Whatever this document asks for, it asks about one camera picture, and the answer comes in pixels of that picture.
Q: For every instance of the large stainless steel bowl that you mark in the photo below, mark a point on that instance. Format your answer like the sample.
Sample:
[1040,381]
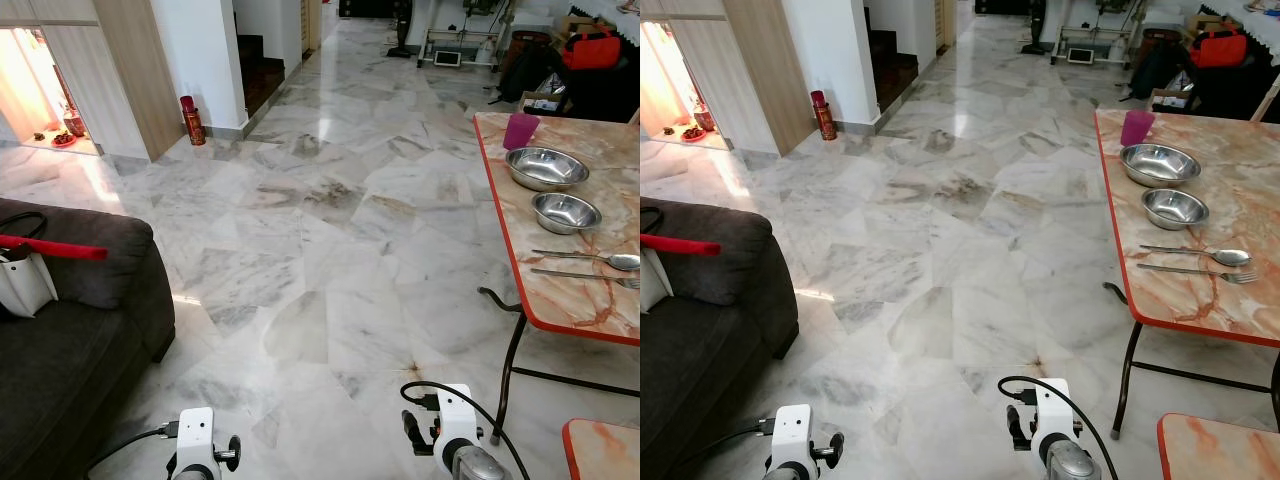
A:
[1160,166]
[546,170]

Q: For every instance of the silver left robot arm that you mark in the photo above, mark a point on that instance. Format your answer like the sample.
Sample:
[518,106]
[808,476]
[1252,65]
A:
[192,474]
[792,473]

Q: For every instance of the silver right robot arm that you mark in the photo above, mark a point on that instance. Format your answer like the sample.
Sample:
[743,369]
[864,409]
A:
[1070,462]
[478,465]

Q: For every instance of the dark grey fabric sofa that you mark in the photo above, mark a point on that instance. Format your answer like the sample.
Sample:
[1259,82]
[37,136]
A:
[700,360]
[70,360]

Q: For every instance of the marble-print folding table red edge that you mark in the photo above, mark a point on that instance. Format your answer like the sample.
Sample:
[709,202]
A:
[605,452]
[1230,215]
[600,300]
[1220,450]

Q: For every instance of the steel fork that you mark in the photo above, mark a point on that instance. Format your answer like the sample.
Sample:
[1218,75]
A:
[580,274]
[1190,270]

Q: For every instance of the white handbag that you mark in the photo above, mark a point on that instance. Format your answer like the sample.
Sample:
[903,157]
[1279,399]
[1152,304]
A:
[652,285]
[22,285]

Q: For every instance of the small stainless steel bowl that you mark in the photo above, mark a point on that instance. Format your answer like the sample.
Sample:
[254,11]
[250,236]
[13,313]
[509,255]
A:
[1175,209]
[566,214]

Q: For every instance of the steel spoon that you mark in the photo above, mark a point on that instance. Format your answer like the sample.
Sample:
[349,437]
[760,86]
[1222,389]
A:
[1231,257]
[622,262]

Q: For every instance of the pink plastic cup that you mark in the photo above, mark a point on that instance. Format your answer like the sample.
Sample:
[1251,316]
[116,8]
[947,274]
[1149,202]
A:
[1137,128]
[520,131]

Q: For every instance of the red plate with offerings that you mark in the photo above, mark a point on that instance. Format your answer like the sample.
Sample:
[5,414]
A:
[64,140]
[692,134]

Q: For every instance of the black backpack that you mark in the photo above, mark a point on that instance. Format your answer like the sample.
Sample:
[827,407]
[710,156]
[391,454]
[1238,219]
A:
[1158,70]
[528,75]

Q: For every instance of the tall light wood cabinet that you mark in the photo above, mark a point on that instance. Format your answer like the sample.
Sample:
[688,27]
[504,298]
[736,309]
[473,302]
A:
[760,70]
[120,70]

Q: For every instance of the white metal rack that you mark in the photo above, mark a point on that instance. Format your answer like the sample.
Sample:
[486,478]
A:
[1090,45]
[455,48]

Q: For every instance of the black upright vacuum cleaner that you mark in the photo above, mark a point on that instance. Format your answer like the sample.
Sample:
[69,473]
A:
[402,35]
[1033,30]

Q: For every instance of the red duffel bag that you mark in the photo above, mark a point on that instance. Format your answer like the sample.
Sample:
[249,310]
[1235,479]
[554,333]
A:
[590,50]
[1217,48]

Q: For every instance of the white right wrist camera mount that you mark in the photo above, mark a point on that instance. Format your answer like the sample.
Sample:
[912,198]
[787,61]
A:
[456,415]
[1052,410]

